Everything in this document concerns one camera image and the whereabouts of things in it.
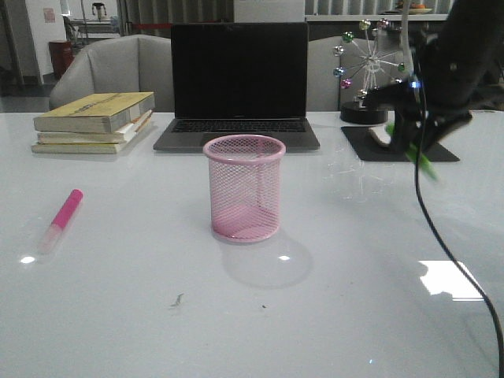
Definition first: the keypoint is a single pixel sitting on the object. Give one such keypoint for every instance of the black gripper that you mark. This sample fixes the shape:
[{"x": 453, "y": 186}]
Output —
[{"x": 413, "y": 114}]

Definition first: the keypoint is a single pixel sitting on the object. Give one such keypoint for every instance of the green highlighter pen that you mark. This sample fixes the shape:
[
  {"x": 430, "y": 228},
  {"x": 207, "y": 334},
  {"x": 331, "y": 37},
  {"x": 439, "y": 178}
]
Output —
[{"x": 425, "y": 166}]

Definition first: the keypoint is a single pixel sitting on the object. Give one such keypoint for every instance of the pink highlighter pen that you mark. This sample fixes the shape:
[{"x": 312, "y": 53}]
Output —
[{"x": 59, "y": 223}]

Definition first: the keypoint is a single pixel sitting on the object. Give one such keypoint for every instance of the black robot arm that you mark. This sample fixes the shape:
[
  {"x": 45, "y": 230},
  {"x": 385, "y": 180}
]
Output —
[{"x": 444, "y": 82}]

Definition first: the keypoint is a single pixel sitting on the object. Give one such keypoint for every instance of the pink mesh pen holder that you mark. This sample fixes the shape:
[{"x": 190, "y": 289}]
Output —
[{"x": 244, "y": 186}]

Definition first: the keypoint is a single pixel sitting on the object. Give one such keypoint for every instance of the white computer mouse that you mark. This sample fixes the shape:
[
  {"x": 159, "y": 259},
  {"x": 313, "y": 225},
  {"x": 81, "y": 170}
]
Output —
[{"x": 380, "y": 135}]

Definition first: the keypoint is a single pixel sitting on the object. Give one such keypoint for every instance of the black mouse pad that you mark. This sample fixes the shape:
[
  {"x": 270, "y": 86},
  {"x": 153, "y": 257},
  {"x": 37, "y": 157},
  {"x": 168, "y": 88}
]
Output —
[{"x": 368, "y": 149}]

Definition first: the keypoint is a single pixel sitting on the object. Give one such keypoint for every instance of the ferris wheel desk ornament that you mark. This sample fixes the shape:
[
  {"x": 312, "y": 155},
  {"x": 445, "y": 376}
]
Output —
[{"x": 367, "y": 59}]

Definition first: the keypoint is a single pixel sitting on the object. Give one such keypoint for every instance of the grey right armchair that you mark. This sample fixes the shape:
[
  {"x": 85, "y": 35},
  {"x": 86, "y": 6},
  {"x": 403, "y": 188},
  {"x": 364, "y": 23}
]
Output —
[{"x": 322, "y": 86}]

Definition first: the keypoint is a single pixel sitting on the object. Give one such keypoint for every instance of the grey armchair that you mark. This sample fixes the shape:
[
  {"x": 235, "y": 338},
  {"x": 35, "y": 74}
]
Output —
[
  {"x": 322, "y": 86},
  {"x": 126, "y": 64}
]

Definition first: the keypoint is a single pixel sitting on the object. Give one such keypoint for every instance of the fruit plate on counter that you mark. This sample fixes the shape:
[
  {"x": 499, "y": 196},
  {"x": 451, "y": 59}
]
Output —
[{"x": 414, "y": 8}]

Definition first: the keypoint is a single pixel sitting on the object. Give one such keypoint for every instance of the white counter shelf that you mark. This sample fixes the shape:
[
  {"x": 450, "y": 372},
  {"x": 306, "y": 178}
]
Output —
[{"x": 355, "y": 18}]

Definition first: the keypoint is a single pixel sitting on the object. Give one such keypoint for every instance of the grey open laptop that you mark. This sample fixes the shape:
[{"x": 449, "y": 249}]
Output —
[{"x": 239, "y": 78}]

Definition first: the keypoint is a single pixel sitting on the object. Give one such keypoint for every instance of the white cabinet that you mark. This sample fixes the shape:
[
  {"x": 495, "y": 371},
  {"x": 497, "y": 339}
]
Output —
[{"x": 269, "y": 11}]

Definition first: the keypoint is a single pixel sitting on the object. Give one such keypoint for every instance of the grey left armchair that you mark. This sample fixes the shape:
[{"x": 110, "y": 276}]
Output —
[{"x": 126, "y": 64}]

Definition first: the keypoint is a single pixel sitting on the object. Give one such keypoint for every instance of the red barrier belt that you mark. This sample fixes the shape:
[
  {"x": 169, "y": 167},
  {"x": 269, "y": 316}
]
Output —
[{"x": 157, "y": 26}]

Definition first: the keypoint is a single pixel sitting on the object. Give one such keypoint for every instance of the yellow top book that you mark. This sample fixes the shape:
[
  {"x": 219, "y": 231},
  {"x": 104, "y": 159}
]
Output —
[{"x": 96, "y": 113}]

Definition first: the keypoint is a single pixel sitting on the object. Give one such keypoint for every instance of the yellow book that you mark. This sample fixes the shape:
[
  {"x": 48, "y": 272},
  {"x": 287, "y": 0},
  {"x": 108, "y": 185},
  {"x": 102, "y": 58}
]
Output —
[
  {"x": 96, "y": 113},
  {"x": 74, "y": 148}
]

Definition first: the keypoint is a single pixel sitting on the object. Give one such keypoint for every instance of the red trash bin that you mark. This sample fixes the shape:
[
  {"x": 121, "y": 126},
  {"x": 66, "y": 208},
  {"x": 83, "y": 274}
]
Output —
[{"x": 61, "y": 56}]

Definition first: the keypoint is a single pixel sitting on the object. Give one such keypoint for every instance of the bottom yellow book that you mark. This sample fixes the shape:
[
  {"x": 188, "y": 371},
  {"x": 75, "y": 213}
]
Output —
[{"x": 74, "y": 148}]

